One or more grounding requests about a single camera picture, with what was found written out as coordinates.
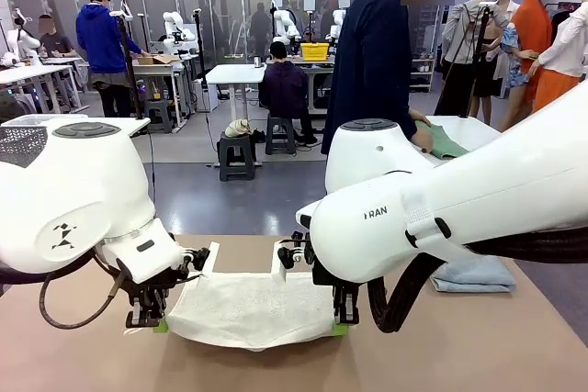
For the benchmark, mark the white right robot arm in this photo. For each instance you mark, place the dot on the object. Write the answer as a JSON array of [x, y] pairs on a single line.
[[459, 199]]

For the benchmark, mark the white standing desk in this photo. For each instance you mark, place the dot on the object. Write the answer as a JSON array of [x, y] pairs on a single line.
[[234, 73]]

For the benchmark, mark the seated person dark hoodie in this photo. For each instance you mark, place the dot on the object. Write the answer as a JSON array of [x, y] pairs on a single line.
[[285, 84]]

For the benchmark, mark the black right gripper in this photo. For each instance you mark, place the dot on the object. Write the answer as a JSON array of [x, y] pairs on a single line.
[[344, 293]]

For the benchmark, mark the mannequin in grey shirt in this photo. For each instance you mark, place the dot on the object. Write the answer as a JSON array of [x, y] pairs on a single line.
[[464, 34]]

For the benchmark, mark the man in blue hoodie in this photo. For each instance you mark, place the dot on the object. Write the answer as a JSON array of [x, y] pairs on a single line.
[[103, 43]]

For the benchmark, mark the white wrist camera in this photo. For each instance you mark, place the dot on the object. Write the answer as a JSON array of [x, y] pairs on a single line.
[[278, 263], [212, 256]]

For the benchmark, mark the clear plastic bin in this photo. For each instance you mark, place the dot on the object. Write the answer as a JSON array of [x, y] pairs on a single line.
[[46, 119]]

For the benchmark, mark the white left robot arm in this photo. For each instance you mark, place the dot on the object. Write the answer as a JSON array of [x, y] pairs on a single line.
[[69, 190]]

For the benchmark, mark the blue-grey towel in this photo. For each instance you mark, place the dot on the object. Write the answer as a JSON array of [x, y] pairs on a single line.
[[473, 277]]

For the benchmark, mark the black pole with white camera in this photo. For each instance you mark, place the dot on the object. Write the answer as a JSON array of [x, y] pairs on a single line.
[[131, 70]]

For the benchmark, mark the seated man black cap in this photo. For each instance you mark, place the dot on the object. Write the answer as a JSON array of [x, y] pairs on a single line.
[[55, 43]]

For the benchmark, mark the person in navy jacket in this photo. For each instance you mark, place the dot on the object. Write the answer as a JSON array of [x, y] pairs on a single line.
[[367, 66]]

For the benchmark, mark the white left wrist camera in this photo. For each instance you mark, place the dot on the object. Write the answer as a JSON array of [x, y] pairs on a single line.
[[212, 256]]

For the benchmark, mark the figure in blue patterned dress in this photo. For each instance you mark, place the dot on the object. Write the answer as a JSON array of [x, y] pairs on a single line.
[[512, 66]]

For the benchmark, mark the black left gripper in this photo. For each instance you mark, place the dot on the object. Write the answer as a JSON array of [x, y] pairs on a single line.
[[147, 293]]

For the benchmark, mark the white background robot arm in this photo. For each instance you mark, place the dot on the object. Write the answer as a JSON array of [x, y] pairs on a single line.
[[285, 25], [177, 25], [20, 43]]

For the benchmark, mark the white workbench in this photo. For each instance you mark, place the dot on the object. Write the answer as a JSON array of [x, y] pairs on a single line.
[[161, 71]]

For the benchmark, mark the yellow plastic crate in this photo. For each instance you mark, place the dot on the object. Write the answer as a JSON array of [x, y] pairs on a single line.
[[314, 51]]

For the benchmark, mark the black tripod with white camera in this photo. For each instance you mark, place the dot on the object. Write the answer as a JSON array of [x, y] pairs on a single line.
[[479, 43]]

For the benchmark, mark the mannequin orange top beige cap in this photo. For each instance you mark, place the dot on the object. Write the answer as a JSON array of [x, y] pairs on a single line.
[[533, 29]]

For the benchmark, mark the wooden shoe shelf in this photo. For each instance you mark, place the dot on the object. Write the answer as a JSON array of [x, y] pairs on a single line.
[[422, 75]]

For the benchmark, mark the person's right hand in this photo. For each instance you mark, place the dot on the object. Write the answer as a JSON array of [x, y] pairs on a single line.
[[425, 139]]

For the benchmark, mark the thin black pole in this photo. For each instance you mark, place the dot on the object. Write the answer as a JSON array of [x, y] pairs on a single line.
[[200, 43]]

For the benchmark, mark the grey plastic stool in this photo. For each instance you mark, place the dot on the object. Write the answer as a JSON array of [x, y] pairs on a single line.
[[280, 135], [236, 158]]

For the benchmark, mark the long white background table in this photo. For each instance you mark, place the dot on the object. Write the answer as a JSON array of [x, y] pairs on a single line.
[[27, 73]]

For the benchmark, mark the person's left hand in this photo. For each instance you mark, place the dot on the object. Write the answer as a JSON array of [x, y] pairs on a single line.
[[421, 117]]

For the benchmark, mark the dark clothed person behind glass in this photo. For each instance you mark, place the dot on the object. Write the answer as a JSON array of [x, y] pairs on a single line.
[[260, 27]]

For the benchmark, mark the green towel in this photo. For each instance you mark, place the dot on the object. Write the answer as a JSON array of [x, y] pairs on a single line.
[[445, 144]]

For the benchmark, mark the mannequin white shirt orange trousers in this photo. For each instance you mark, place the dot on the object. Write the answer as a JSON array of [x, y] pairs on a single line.
[[556, 84]]

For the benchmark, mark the grey step stool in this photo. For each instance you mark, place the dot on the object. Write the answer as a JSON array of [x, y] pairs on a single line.
[[158, 114]]

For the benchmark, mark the grey woven plastic basket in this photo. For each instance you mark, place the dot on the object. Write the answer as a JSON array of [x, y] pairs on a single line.
[[18, 144]]

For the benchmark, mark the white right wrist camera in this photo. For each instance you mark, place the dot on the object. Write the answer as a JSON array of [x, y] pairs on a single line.
[[278, 263]]

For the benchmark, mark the white towel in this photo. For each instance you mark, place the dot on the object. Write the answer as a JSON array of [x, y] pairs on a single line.
[[252, 309]]

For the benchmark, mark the beige cloth bag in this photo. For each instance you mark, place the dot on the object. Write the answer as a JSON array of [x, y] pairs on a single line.
[[238, 128]]

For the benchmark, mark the open cardboard box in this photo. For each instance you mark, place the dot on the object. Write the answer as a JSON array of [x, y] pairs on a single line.
[[156, 59]]

